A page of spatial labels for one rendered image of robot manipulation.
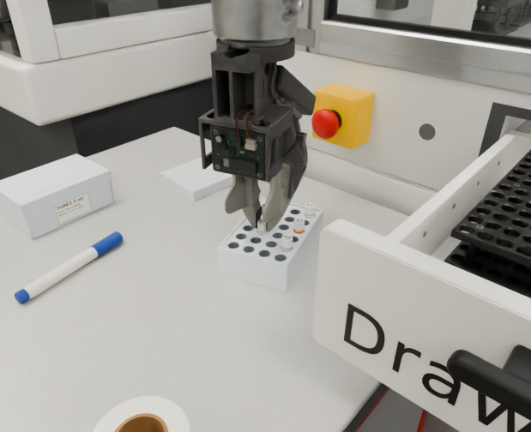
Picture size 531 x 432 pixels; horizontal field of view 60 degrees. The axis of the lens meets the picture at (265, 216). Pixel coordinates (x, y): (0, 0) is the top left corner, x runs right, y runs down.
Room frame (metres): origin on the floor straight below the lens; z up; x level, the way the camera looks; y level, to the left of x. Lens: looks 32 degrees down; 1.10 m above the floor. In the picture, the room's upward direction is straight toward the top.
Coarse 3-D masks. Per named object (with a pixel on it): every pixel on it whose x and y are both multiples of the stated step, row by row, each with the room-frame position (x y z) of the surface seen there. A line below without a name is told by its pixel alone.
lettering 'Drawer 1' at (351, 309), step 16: (352, 320) 0.24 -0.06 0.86; (368, 352) 0.23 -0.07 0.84; (400, 352) 0.21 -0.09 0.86; (416, 352) 0.21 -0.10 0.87; (448, 384) 0.19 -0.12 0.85; (448, 400) 0.19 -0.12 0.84; (480, 400) 0.18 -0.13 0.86; (480, 416) 0.17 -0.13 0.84; (496, 416) 0.17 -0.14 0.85; (512, 416) 0.16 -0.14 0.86
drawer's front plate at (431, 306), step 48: (336, 240) 0.25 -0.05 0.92; (384, 240) 0.24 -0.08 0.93; (336, 288) 0.25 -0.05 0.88; (384, 288) 0.22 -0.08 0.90; (432, 288) 0.21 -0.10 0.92; (480, 288) 0.20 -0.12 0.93; (336, 336) 0.25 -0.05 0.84; (384, 336) 0.22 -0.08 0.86; (432, 336) 0.20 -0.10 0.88; (480, 336) 0.18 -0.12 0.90; (528, 336) 0.17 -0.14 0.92; (384, 384) 0.22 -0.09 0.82; (432, 384) 0.20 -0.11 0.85
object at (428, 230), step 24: (504, 144) 0.48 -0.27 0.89; (528, 144) 0.49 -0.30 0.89; (480, 168) 0.42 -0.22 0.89; (504, 168) 0.49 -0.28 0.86; (456, 192) 0.37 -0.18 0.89; (480, 192) 0.43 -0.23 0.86; (432, 216) 0.33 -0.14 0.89; (456, 216) 0.39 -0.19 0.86; (408, 240) 0.30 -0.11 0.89; (432, 240) 0.34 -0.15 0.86; (456, 240) 0.37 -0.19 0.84
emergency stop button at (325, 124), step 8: (320, 112) 0.59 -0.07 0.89; (328, 112) 0.58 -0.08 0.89; (312, 120) 0.59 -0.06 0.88; (320, 120) 0.58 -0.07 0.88; (328, 120) 0.58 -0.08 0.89; (336, 120) 0.58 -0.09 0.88; (312, 128) 0.59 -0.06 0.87; (320, 128) 0.58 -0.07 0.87; (328, 128) 0.57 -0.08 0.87; (336, 128) 0.57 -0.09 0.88; (320, 136) 0.58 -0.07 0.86; (328, 136) 0.58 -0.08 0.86
